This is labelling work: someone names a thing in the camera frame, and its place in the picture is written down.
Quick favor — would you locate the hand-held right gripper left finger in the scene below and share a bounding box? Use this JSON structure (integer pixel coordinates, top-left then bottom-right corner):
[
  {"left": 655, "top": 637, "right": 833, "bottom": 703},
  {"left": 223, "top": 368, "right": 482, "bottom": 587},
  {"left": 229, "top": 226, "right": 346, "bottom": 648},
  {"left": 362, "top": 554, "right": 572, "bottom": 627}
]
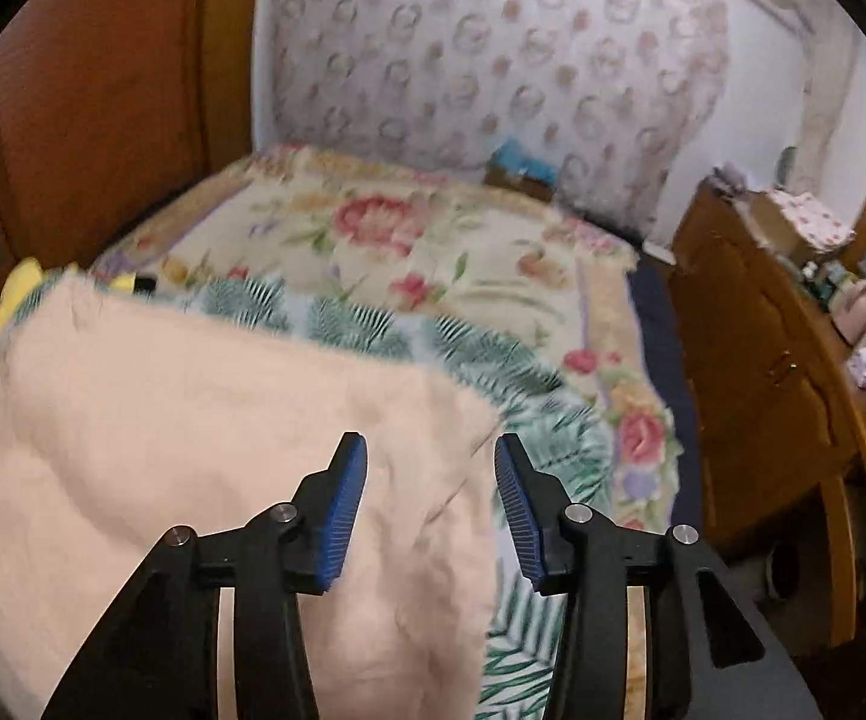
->
[{"left": 41, "top": 431, "right": 369, "bottom": 720}]

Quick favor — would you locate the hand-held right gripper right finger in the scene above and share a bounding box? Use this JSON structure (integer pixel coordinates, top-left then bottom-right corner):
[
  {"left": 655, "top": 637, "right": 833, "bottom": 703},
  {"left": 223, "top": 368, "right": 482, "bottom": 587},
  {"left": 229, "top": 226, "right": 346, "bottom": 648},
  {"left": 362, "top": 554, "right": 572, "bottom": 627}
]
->
[{"left": 493, "top": 433, "right": 828, "bottom": 720}]

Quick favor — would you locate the peach printed t-shirt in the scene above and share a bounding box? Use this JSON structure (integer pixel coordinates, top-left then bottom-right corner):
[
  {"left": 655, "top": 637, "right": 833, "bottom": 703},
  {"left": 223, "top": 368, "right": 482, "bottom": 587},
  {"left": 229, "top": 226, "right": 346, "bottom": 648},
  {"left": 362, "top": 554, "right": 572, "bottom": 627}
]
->
[{"left": 0, "top": 270, "right": 505, "bottom": 720}]

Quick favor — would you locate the yellow plush toy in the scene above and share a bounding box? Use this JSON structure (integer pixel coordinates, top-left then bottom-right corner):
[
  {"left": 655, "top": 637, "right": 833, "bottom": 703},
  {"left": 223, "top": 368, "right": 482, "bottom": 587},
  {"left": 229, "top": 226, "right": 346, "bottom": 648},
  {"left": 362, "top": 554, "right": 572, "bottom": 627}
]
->
[{"left": 0, "top": 259, "right": 158, "bottom": 361}]

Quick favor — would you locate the dark blue mattress sheet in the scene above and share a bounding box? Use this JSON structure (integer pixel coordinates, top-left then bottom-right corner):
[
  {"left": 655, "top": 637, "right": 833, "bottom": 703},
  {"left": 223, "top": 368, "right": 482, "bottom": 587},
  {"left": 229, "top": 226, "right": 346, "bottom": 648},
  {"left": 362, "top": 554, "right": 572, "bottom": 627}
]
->
[{"left": 628, "top": 247, "right": 713, "bottom": 541}]

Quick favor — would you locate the floral blanket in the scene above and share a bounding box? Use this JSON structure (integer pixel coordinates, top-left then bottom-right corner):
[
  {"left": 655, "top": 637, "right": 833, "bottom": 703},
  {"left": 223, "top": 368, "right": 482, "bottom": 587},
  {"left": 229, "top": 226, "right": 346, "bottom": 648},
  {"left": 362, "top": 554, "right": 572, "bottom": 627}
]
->
[{"left": 92, "top": 142, "right": 685, "bottom": 541}]

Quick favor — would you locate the wooden sideboard cabinet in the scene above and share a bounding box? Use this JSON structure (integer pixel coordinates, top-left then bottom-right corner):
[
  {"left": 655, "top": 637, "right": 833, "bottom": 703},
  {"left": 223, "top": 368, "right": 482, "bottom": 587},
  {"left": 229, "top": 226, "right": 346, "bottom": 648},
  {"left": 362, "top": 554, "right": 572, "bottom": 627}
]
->
[{"left": 669, "top": 187, "right": 866, "bottom": 653}]

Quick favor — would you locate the small brown box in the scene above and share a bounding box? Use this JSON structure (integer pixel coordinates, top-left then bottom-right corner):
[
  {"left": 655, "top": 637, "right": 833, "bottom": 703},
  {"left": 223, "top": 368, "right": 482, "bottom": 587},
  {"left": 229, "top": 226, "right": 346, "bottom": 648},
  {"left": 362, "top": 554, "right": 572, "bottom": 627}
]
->
[{"left": 484, "top": 161, "right": 554, "bottom": 203}]

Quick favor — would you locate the blue crumpled cloth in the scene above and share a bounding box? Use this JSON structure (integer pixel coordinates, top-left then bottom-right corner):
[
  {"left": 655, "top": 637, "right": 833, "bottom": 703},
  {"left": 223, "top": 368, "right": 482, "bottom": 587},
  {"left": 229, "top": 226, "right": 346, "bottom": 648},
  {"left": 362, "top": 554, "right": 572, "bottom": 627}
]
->
[{"left": 489, "top": 139, "right": 558, "bottom": 182}]

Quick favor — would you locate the cardboard box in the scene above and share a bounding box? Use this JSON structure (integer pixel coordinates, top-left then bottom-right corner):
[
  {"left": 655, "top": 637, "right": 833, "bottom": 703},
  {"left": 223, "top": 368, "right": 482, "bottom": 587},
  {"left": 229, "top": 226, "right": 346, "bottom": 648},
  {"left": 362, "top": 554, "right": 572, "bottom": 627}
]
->
[{"left": 746, "top": 191, "right": 809, "bottom": 257}]

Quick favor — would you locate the pink kettle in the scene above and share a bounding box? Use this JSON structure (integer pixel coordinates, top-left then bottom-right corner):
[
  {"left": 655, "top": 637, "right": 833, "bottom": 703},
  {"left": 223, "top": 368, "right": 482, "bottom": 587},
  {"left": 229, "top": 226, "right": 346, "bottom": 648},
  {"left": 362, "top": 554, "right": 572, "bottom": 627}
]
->
[{"left": 838, "top": 277, "right": 866, "bottom": 338}]

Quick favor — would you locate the floral cloth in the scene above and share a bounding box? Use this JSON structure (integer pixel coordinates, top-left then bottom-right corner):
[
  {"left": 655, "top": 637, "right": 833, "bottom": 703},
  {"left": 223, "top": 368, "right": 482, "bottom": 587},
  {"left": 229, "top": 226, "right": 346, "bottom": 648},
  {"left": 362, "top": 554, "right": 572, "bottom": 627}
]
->
[{"left": 766, "top": 190, "right": 858, "bottom": 252}]

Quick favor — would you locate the circle print hanging cloth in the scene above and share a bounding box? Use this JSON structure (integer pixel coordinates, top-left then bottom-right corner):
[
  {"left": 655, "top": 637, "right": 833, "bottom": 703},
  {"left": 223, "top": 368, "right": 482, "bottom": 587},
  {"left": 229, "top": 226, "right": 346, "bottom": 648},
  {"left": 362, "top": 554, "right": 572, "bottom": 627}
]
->
[{"left": 253, "top": 0, "right": 734, "bottom": 241}]

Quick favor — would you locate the cream window curtain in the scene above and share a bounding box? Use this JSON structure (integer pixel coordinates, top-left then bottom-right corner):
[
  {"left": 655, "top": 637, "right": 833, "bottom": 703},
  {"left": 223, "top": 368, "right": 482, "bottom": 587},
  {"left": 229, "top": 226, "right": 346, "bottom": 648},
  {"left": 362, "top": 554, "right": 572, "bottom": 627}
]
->
[{"left": 800, "top": 15, "right": 863, "bottom": 192}]

